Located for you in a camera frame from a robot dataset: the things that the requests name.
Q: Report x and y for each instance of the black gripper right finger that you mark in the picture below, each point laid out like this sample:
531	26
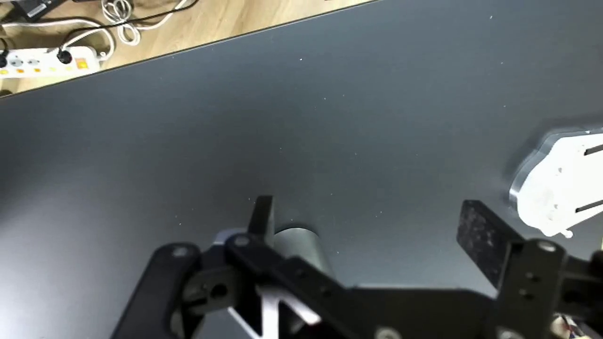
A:
492	246

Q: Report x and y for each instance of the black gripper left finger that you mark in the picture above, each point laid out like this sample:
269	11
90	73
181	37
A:
260	223

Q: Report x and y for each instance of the white metal mounting plate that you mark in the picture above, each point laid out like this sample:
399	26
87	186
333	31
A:
560	182

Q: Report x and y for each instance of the white power strip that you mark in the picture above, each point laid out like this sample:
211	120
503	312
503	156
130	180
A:
43	63

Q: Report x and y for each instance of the black power adapter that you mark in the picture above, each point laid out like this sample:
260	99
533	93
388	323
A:
34	9

